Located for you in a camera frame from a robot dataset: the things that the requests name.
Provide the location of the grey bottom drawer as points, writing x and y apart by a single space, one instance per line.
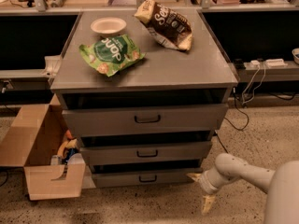
144 177

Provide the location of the white plug adapter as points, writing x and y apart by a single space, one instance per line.
254 63

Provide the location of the white paper bowl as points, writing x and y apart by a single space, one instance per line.
108 26

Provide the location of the items inside cardboard box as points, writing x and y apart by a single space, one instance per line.
67 149

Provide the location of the brown chip bag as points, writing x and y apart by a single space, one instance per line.
169 28

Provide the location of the grey top drawer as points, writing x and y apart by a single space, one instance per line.
140 120

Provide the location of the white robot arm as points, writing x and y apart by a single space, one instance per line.
281 186

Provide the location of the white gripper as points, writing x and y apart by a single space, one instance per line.
205 183

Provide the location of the grey middle drawer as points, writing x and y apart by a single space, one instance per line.
145 153

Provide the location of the green snack bag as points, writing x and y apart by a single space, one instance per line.
110 55

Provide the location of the grey drawer cabinet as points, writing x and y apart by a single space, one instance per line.
164 77

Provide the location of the grey drawer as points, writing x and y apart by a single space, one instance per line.
140 120
144 177
145 153

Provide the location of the open cardboard box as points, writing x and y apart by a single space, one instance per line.
33 138

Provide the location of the white power strip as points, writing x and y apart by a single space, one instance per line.
275 63

